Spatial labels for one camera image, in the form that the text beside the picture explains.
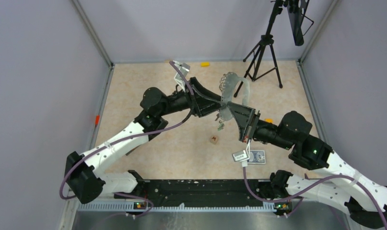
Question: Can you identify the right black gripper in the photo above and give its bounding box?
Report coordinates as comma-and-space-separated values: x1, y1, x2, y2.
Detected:
227, 101, 293, 150

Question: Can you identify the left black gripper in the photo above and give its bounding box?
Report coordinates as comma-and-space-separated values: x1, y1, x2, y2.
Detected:
158, 77, 226, 117

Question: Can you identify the metal key holder plate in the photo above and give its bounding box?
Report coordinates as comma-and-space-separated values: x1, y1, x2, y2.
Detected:
218, 72, 250, 124

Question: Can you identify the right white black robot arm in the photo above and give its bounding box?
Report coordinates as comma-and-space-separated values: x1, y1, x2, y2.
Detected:
220, 102, 387, 229

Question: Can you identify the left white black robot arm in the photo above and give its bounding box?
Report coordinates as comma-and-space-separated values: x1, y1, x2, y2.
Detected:
61, 78, 226, 204

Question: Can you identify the yellow block at back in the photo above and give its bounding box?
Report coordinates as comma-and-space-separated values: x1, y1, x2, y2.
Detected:
200, 62, 210, 67

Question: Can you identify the wooden letter cube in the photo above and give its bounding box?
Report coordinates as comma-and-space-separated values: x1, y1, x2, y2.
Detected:
210, 136, 219, 145

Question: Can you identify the blue playing card deck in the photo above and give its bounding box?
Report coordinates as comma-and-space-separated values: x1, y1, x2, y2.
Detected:
247, 150, 266, 165

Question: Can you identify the black tripod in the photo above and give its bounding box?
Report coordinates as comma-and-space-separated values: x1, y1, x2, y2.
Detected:
234, 0, 315, 98

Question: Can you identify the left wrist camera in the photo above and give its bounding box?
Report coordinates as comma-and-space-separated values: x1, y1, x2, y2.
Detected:
173, 60, 190, 91

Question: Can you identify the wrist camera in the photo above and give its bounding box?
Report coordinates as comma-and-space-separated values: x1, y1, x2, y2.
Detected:
232, 140, 251, 168
173, 60, 190, 91

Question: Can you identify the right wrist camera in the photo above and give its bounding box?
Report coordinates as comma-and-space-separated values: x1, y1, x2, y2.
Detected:
232, 140, 251, 168

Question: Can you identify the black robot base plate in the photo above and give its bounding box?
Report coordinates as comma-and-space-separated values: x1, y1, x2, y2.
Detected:
129, 170, 292, 207

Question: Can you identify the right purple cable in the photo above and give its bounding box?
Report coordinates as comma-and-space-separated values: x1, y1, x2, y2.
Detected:
242, 165, 387, 230

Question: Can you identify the orange red wall clip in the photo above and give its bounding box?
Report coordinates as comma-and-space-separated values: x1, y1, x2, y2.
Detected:
94, 115, 100, 125

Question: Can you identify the white slotted cable duct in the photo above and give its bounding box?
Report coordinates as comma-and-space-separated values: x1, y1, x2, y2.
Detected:
78, 201, 277, 213

